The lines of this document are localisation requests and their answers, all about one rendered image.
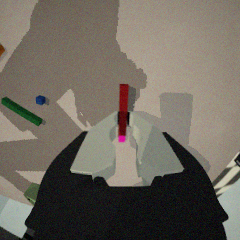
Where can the magenta rod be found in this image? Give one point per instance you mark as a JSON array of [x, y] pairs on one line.
[[121, 138]]

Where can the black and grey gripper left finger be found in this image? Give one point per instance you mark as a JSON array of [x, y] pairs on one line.
[[89, 155]]

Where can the red rod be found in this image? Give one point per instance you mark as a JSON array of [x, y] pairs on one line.
[[123, 105]]

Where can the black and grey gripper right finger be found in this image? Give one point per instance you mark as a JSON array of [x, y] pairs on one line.
[[158, 154]]

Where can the green rod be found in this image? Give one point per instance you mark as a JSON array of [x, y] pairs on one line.
[[21, 111]]

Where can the orange rod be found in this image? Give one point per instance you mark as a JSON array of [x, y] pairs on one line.
[[1, 49]]

